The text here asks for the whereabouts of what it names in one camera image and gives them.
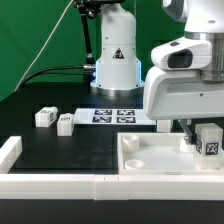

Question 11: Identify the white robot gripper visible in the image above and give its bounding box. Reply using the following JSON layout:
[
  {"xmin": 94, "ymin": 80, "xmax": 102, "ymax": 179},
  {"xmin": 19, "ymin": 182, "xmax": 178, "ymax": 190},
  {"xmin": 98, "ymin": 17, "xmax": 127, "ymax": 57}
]
[{"xmin": 143, "ymin": 66, "xmax": 224, "ymax": 145}]

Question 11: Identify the white square tabletop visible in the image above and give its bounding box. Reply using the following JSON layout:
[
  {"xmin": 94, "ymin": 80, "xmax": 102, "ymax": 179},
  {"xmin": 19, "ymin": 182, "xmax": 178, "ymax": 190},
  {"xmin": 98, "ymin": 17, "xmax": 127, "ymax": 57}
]
[{"xmin": 117, "ymin": 133, "xmax": 213, "ymax": 175}]

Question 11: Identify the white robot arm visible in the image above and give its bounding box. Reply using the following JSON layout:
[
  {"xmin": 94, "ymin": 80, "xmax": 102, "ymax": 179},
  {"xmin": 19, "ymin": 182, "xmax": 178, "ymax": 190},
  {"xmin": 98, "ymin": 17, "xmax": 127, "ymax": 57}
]
[{"xmin": 91, "ymin": 0, "xmax": 224, "ymax": 121}]

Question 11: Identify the white marker tag sheet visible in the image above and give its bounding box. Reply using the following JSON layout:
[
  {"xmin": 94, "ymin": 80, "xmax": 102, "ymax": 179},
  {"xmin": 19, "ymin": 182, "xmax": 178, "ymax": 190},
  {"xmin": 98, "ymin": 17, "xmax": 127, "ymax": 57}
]
[{"xmin": 74, "ymin": 108, "xmax": 156, "ymax": 126}]

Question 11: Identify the white U-shaped fence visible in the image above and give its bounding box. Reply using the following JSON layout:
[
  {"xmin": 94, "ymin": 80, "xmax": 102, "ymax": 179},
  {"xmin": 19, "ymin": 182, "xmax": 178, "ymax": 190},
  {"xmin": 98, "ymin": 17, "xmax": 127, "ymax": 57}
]
[{"xmin": 0, "ymin": 136, "xmax": 224, "ymax": 200}]

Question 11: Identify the black cable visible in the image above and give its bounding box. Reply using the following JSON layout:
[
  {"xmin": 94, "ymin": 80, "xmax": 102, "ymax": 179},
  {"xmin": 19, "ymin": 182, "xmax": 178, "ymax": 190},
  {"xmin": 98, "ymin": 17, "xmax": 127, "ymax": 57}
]
[{"xmin": 22, "ymin": 65, "xmax": 98, "ymax": 86}]

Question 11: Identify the white cable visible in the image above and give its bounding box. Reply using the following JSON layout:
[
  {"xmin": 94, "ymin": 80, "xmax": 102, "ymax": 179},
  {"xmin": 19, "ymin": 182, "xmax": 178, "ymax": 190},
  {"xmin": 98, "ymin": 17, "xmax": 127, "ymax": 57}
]
[{"xmin": 13, "ymin": 0, "xmax": 76, "ymax": 93}]

